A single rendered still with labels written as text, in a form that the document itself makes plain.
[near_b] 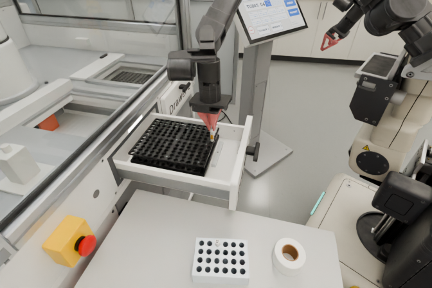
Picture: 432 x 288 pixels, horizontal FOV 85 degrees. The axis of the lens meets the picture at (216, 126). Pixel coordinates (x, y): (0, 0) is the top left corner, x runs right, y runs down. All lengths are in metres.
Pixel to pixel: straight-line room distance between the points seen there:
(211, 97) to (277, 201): 1.23
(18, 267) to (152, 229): 0.28
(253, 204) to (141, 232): 1.07
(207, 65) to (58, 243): 0.47
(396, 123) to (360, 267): 0.65
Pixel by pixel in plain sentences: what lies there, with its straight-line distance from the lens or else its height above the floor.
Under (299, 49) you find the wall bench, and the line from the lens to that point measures 3.74.
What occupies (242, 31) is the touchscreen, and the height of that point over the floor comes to 1.01.
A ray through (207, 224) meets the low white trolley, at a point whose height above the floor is 0.76.
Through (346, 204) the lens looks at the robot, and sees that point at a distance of 1.48.
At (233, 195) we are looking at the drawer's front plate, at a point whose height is 0.88.
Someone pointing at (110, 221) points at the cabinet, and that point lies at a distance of 0.80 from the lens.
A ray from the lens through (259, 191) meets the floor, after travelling 1.74.
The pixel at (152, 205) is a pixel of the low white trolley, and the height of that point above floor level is 0.76.
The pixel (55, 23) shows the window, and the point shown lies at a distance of 0.55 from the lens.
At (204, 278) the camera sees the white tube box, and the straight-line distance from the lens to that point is 0.61.
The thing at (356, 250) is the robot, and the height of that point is 0.28.
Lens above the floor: 1.36
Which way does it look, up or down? 37 degrees down
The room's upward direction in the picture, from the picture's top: straight up
